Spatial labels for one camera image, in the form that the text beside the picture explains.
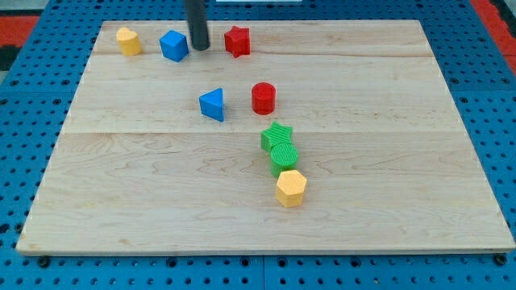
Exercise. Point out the blue cube block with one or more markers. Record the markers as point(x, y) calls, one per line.
point(174, 46)

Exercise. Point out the green star block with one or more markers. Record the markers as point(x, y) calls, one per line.
point(275, 135)

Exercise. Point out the green cylinder block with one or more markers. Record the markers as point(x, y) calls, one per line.
point(284, 157)

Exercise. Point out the red cylinder block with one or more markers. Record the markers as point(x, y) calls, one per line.
point(263, 98)

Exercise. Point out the yellow hexagon block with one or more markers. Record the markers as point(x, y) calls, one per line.
point(290, 188)

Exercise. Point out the light wooden board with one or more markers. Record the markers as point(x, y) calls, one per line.
point(138, 169)

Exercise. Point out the blue triangle block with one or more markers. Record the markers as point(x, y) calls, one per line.
point(211, 104)

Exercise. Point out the red star block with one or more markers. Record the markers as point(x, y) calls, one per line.
point(237, 41)

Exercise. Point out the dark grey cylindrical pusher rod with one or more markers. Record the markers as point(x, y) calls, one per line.
point(197, 22)

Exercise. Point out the yellow heart block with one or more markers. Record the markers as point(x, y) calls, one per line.
point(128, 41)

